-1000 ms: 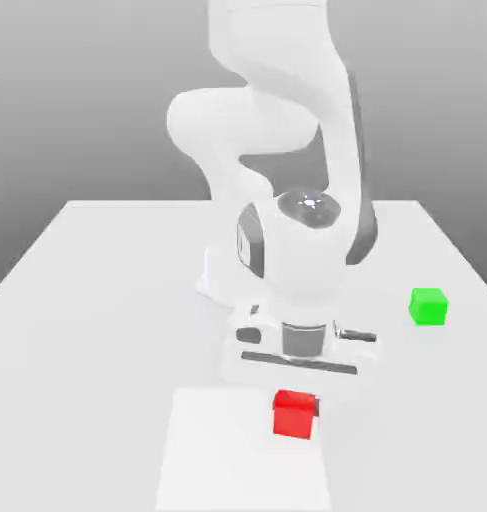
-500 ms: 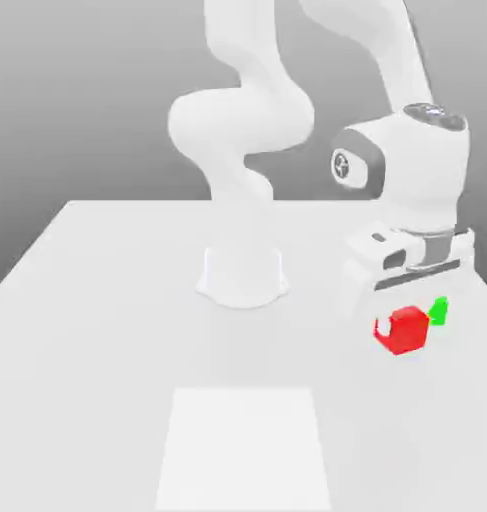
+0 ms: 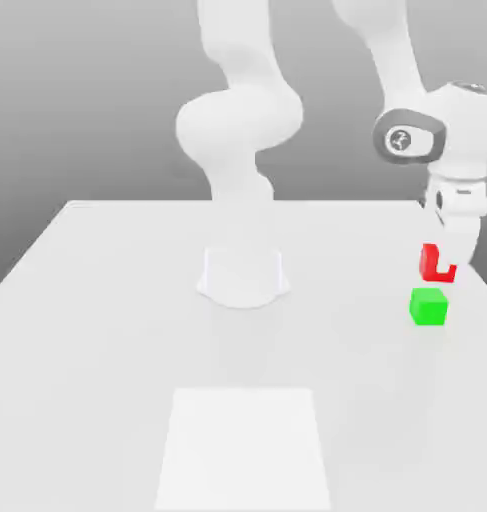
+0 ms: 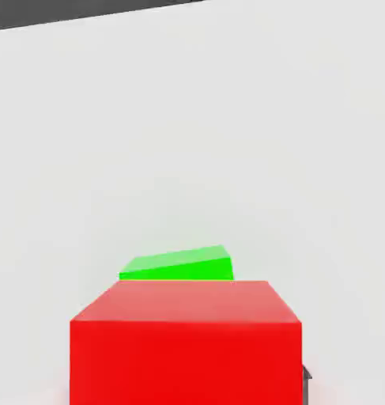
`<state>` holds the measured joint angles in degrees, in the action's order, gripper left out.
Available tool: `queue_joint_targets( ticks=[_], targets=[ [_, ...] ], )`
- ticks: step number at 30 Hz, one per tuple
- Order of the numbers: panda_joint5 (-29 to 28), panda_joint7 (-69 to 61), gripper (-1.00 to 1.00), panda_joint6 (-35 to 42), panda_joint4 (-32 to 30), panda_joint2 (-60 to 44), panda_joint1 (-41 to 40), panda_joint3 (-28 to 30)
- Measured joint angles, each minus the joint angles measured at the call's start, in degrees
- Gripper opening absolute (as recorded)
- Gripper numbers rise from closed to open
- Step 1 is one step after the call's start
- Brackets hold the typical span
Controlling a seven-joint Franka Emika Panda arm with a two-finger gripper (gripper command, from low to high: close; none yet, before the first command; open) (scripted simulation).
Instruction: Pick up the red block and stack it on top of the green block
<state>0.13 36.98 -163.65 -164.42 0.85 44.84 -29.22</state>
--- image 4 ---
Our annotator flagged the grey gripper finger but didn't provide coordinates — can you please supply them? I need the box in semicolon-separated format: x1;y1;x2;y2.
301;364;313;405

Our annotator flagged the small red cube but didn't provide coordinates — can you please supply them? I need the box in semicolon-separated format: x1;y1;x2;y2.
69;280;304;405

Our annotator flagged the small green cube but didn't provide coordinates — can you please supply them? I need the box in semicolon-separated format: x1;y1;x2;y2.
118;244;235;282

